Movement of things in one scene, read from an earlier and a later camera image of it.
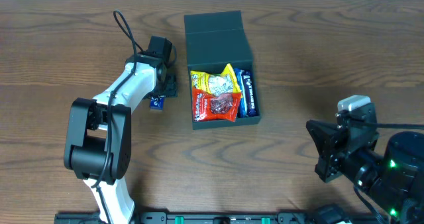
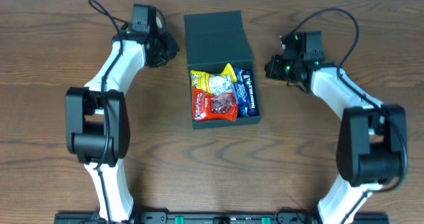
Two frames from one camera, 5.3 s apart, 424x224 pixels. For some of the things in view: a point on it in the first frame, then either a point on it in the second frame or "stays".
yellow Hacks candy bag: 216,84 stays
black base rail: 327,217 stays
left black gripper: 169,89 → 166,47
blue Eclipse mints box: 157,103 → 240,93
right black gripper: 333,151 → 273,67
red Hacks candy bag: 221,107 stays
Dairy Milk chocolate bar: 250,99 stays
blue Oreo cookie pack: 242,111 stays
